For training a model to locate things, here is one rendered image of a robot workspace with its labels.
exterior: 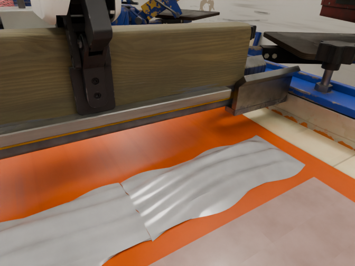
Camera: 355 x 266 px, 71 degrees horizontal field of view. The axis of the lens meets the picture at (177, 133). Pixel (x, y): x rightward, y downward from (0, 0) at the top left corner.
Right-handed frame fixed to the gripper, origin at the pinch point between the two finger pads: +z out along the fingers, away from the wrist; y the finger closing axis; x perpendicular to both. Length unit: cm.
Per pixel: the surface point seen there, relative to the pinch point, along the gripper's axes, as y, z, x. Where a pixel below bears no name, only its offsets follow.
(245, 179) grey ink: 10.4, 7.8, 10.7
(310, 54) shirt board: -22, 8, 68
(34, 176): -0.4, 8.5, -6.2
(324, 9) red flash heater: -45, -1, 107
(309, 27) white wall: -108, 17, 201
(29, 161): -3.1, 8.4, -6.4
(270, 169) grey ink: 10.5, 7.8, 13.9
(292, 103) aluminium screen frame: 3.5, 5.9, 25.8
